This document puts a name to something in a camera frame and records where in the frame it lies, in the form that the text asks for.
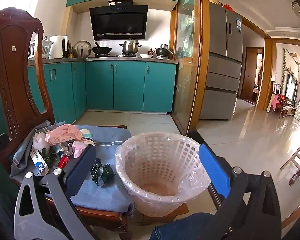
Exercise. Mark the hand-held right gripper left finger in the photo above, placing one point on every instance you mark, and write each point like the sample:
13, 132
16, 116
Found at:
80, 170

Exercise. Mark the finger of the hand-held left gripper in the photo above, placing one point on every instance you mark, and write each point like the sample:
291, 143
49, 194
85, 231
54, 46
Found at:
0, 142

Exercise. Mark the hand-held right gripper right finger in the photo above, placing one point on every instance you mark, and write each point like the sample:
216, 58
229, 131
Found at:
212, 170

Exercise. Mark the small red packet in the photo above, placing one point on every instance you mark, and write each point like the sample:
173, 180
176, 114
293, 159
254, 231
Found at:
63, 161

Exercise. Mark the dark green foil wrapper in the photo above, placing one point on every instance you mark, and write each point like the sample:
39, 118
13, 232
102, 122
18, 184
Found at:
101, 172

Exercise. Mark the pink plastic bag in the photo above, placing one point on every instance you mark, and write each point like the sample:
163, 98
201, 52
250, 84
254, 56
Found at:
78, 147

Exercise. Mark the small paper ball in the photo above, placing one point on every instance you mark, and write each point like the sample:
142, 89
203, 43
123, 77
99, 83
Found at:
40, 141

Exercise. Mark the pink packet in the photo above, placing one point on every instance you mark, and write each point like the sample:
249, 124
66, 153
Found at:
65, 132

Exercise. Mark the clear plastic liner bag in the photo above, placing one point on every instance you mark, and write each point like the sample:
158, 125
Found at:
121, 170

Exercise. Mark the white and blue carton box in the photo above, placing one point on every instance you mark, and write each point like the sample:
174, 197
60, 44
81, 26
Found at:
38, 163

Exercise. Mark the white plastic wastebasket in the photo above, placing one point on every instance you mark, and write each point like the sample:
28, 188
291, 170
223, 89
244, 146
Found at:
165, 160

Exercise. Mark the blue striped towel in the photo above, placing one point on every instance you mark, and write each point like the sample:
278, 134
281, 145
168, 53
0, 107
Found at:
107, 195

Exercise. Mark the person's knee in jeans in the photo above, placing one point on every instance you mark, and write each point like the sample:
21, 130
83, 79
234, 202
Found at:
180, 227

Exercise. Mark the small wooden stool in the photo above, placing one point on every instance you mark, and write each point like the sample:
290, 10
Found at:
165, 217

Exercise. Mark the carved wooden chair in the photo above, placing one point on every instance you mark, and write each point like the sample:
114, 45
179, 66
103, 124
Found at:
15, 67

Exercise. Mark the pink cloth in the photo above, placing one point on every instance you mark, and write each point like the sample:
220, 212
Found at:
273, 102

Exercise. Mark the wooden armchair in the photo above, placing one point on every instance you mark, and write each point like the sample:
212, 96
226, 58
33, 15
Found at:
282, 102

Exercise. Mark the teal base cabinet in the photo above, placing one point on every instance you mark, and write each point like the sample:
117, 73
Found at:
127, 85

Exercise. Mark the brown wooden door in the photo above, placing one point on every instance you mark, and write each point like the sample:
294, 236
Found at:
248, 75

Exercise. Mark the grey refrigerator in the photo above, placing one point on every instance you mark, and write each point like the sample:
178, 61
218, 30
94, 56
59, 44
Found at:
222, 67

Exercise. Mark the white dish rack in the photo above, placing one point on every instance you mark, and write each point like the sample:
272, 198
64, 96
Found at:
46, 47

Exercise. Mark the glass sliding door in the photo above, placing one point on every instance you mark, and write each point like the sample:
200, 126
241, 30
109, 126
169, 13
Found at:
186, 67

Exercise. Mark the white water boiler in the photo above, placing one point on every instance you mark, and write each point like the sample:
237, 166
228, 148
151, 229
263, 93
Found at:
57, 47

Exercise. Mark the television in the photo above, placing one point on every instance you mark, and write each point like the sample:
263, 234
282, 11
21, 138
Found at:
291, 86

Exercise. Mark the steel pan lid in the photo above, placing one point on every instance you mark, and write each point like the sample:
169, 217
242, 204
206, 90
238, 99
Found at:
82, 49

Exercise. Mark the black wok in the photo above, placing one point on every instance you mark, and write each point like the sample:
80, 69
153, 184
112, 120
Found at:
102, 50

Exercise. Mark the green vine garland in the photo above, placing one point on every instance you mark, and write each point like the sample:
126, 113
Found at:
283, 67

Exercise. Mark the black pot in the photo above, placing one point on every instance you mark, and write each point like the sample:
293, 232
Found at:
163, 51

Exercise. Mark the white bowl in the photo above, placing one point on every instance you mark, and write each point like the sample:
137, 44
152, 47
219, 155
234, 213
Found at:
146, 56

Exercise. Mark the brown jar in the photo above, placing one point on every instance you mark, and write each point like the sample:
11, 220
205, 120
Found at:
152, 51

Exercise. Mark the steel pot with lid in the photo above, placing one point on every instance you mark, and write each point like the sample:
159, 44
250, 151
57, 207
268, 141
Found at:
130, 47

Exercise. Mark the black range hood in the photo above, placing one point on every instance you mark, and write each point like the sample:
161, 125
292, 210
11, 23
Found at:
118, 22

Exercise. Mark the red bag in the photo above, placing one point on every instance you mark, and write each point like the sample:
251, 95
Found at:
227, 7

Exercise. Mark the tan bag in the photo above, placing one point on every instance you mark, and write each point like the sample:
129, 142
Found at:
215, 2

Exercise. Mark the ceiling lamp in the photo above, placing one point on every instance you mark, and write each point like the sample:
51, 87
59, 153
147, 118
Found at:
298, 9

